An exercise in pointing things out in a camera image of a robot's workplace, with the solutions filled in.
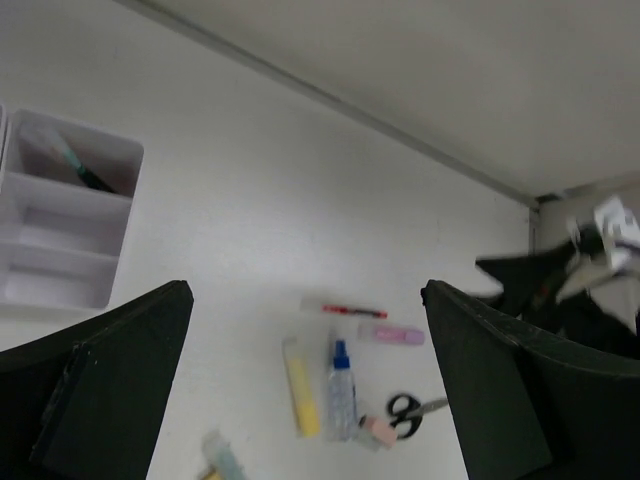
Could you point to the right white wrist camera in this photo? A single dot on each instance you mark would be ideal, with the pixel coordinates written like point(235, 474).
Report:
point(607, 244)

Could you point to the white compartment organizer tray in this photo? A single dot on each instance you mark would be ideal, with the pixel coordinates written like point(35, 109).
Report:
point(61, 241)

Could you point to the red clear pen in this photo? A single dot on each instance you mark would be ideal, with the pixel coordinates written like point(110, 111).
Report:
point(343, 309)

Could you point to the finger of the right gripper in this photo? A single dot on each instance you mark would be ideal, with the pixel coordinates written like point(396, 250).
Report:
point(529, 282)

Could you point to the green black pen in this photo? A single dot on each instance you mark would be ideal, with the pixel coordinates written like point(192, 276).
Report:
point(63, 153)

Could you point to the black handled scissors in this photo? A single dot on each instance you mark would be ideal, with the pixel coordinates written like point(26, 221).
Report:
point(407, 412)

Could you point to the small blue spray bottle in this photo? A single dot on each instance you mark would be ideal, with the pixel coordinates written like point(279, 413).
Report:
point(342, 405)

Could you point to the yellow highlighter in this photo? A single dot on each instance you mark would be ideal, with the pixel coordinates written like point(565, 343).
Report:
point(304, 404)

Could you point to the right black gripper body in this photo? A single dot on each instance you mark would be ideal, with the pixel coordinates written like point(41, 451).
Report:
point(577, 316)

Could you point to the pink highlighter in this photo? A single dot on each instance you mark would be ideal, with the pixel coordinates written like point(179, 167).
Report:
point(391, 334)

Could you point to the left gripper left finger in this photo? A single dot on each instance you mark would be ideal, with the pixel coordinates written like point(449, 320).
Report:
point(88, 401)

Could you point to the pink stapler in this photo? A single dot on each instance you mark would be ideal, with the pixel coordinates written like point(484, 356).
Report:
point(378, 431)

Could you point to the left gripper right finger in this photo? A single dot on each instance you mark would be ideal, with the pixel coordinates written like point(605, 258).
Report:
point(528, 404)

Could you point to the green highlighter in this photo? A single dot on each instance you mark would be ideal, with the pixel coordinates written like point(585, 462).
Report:
point(222, 462)

